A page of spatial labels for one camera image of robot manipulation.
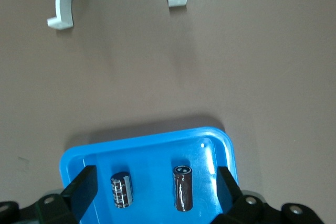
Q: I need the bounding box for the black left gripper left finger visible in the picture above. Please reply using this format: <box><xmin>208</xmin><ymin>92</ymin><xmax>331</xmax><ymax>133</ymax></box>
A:
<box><xmin>35</xmin><ymin>165</ymin><xmax>98</xmax><ymax>224</ymax></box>

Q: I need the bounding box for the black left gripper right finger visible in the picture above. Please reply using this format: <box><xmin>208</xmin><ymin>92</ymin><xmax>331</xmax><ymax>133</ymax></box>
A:
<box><xmin>209</xmin><ymin>166</ymin><xmax>279</xmax><ymax>224</ymax></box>

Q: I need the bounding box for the black terminal block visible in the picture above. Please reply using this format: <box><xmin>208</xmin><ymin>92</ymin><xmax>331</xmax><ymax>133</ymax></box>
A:
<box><xmin>110</xmin><ymin>171</ymin><xmax>134</xmax><ymax>209</ymax></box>

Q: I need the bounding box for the long dark brown capacitor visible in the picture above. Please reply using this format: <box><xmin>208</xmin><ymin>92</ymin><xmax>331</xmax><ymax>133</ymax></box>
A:
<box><xmin>172</xmin><ymin>165</ymin><xmax>194</xmax><ymax>212</ymax></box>

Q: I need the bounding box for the blue plastic tray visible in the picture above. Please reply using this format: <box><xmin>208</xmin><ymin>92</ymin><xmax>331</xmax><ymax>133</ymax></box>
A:
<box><xmin>59</xmin><ymin>126</ymin><xmax>239</xmax><ymax>224</ymax></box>

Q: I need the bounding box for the brown table cover mat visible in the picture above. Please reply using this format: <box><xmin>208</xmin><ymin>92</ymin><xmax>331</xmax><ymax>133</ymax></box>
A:
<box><xmin>0</xmin><ymin>0</ymin><xmax>336</xmax><ymax>224</ymax></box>

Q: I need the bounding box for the white curved plastic bracket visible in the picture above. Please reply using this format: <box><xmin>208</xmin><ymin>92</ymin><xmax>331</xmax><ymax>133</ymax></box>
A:
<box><xmin>47</xmin><ymin>0</ymin><xmax>188</xmax><ymax>30</ymax></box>

